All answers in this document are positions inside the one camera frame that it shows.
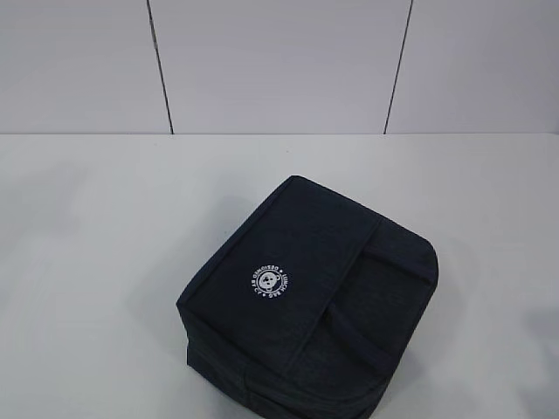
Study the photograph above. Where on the navy blue lunch bag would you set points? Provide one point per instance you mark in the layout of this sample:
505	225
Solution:
307	309

